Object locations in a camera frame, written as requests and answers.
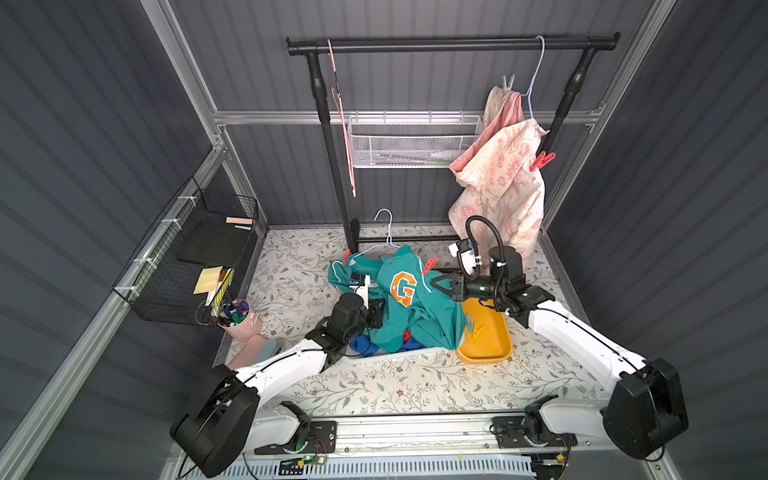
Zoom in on blue red white jacket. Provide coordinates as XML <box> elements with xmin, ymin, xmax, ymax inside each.
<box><xmin>350</xmin><ymin>330</ymin><xmax>424</xmax><ymax>358</ymax></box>

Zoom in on red clothespin floral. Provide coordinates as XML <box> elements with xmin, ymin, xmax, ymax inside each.
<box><xmin>529</xmin><ymin>151</ymin><xmax>556</xmax><ymax>172</ymax></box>
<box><xmin>422</xmin><ymin>257</ymin><xmax>439</xmax><ymax>275</ymax></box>

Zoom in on green jacket orange letter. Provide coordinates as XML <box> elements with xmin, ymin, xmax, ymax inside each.
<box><xmin>328</xmin><ymin>246</ymin><xmax>466</xmax><ymax>350</ymax></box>

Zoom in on pink wire hanger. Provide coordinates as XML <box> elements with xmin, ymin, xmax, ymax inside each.
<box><xmin>326</xmin><ymin>39</ymin><xmax>357</xmax><ymax>198</ymax></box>

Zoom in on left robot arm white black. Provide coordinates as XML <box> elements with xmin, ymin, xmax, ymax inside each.
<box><xmin>170</xmin><ymin>293</ymin><xmax>386</xmax><ymax>478</ymax></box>

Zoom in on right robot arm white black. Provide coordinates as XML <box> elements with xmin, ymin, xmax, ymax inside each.
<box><xmin>431</xmin><ymin>239</ymin><xmax>689</xmax><ymax>460</ymax></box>

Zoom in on yellow plastic tray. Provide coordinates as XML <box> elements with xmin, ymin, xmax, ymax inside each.
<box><xmin>458</xmin><ymin>299</ymin><xmax>514</xmax><ymax>365</ymax></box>

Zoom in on white perforated laundry basket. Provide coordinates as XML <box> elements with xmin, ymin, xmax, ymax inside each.
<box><xmin>340</xmin><ymin>347</ymin><xmax>452</xmax><ymax>365</ymax></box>

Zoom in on pink floral garment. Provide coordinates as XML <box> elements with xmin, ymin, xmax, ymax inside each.
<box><xmin>448</xmin><ymin>86</ymin><xmax>548</xmax><ymax>267</ymax></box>

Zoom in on pink and teal flat cases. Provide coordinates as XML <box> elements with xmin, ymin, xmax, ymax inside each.
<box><xmin>227</xmin><ymin>335</ymin><xmax>283</xmax><ymax>370</ymax></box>

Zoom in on pink pen cup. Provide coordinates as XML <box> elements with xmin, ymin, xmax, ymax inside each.
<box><xmin>216</xmin><ymin>299</ymin><xmax>263</xmax><ymax>343</ymax></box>

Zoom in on white mesh hanging cup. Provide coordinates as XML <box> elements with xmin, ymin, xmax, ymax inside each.
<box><xmin>345</xmin><ymin>111</ymin><xmax>482</xmax><ymax>169</ymax></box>

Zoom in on yellow sticky notepad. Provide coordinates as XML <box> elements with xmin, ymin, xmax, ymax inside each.
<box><xmin>193</xmin><ymin>266</ymin><xmax>223</xmax><ymax>295</ymax></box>

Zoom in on white clothespin on floral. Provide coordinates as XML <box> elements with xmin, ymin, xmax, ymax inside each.
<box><xmin>502</xmin><ymin>74</ymin><xmax>516</xmax><ymax>91</ymax></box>

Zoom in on black clothes rack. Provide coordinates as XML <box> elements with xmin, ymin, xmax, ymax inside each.
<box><xmin>286</xmin><ymin>32</ymin><xmax>621</xmax><ymax>253</ymax></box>

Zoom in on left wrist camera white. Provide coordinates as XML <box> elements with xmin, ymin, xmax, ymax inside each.
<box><xmin>350</xmin><ymin>273</ymin><xmax>371</xmax><ymax>307</ymax></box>

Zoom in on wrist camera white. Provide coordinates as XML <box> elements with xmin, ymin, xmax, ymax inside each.
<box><xmin>449</xmin><ymin>239</ymin><xmax>481</xmax><ymax>280</ymax></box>
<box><xmin>350</xmin><ymin>273</ymin><xmax>371</xmax><ymax>307</ymax></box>

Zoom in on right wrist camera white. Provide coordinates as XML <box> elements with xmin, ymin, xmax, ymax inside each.
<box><xmin>449</xmin><ymin>239</ymin><xmax>481</xmax><ymax>280</ymax></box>

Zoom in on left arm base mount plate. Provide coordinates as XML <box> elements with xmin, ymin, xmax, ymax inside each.
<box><xmin>249</xmin><ymin>420</ymin><xmax>338</xmax><ymax>455</ymax></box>

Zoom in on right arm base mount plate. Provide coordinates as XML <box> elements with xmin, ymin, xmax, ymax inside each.
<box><xmin>489</xmin><ymin>415</ymin><xmax>578</xmax><ymax>448</ymax></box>

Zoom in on black wire mesh basket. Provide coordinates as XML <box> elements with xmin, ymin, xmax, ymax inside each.
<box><xmin>113</xmin><ymin>178</ymin><xmax>260</xmax><ymax>326</ymax></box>

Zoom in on light blue wire hanger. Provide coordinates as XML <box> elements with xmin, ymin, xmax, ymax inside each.
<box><xmin>520</xmin><ymin>34</ymin><xmax>547</xmax><ymax>120</ymax></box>

